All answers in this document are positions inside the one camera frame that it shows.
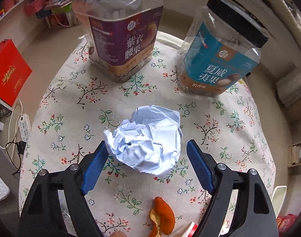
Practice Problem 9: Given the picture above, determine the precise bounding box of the red snack bag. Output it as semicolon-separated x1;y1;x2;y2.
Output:
181;222;198;237

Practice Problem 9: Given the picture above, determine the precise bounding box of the large orange peel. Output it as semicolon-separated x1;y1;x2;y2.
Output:
149;197;175;237

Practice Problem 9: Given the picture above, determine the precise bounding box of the white paper ball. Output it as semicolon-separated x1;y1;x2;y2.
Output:
104;105;183;176

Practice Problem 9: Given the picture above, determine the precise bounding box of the white trash bin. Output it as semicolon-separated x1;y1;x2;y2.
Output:
271;185;287;218

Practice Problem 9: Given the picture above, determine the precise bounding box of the black power adapter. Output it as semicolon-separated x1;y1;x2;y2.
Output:
17;140;27;155

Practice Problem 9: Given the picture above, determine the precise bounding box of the white power strip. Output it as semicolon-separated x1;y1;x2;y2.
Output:
18;113;32;142

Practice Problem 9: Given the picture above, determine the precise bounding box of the floral tablecloth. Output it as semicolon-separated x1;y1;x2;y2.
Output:
18;40;277;236

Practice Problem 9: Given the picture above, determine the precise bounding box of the red gift box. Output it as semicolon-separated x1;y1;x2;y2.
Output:
0;39;32;111

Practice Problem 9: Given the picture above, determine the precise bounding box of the blue label nut jar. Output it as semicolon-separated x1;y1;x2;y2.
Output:
176;0;269;97

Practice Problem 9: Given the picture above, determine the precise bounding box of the purple label nut jar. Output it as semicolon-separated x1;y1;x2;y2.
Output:
72;0;164;82

